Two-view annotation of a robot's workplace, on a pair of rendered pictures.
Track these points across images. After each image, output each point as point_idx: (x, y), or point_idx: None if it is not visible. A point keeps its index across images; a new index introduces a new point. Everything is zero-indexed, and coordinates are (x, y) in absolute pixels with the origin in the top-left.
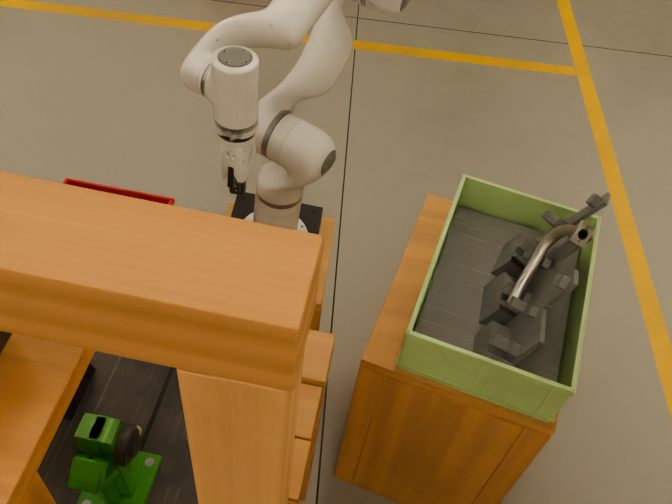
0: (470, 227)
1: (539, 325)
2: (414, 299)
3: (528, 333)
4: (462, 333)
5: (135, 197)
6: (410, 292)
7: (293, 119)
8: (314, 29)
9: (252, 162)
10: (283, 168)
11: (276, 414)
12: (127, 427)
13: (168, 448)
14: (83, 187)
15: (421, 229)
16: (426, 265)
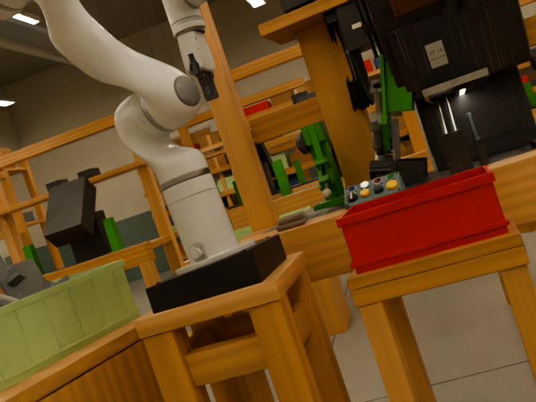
0: None
1: (21, 263)
2: (88, 345)
3: (29, 277)
4: None
5: (391, 212)
6: (88, 347)
7: None
8: (87, 12)
9: (191, 73)
10: (172, 146)
11: None
12: (299, 134)
13: (311, 212)
14: (467, 189)
15: (18, 389)
16: (49, 367)
